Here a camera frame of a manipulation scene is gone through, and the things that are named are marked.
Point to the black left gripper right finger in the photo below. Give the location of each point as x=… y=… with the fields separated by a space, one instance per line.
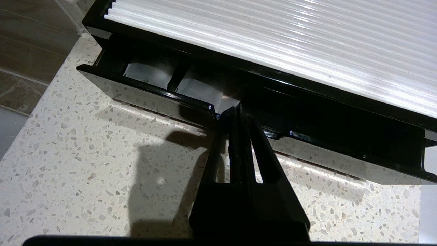
x=273 y=212

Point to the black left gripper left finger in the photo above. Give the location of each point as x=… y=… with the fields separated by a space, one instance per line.
x=218 y=212

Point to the black pull-out drawer tray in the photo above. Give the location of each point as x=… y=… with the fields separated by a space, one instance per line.
x=358 y=150

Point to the black amenity drawer box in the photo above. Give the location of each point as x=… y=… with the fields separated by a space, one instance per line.
x=191 y=51

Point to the white packet with green characters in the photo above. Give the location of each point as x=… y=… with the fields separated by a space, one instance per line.
x=228 y=102

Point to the frosted packet with green print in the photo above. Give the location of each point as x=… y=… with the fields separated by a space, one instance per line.
x=201 y=89
x=146 y=71

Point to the white sink basin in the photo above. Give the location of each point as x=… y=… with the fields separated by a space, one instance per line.
x=429 y=212

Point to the white rectangular panel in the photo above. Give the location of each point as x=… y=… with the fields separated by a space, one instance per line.
x=273 y=34

